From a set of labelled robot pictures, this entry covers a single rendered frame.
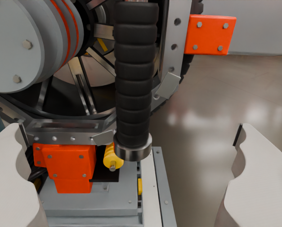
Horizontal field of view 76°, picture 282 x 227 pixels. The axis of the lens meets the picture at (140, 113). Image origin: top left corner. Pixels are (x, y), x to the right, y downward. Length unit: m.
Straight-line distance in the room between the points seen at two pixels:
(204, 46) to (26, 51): 0.30
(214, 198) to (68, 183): 0.83
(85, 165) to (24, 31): 0.37
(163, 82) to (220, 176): 0.99
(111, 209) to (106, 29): 0.62
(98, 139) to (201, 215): 0.77
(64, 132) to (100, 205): 0.40
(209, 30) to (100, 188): 0.69
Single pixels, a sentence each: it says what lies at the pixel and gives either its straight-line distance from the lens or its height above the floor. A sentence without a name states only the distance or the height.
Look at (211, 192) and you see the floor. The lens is 1.20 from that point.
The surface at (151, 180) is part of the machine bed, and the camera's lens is 1.06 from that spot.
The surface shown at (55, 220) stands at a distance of 0.91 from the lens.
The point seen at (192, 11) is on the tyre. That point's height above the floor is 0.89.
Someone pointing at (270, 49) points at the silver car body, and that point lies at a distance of 0.94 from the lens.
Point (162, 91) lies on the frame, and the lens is 0.40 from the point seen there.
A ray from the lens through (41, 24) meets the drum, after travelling 0.26.
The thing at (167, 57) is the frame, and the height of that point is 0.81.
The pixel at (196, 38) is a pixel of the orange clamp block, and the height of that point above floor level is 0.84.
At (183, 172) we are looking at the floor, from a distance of 1.25.
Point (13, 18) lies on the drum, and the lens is 0.26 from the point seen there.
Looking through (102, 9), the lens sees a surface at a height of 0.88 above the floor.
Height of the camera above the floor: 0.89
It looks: 30 degrees down
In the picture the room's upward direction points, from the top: 3 degrees clockwise
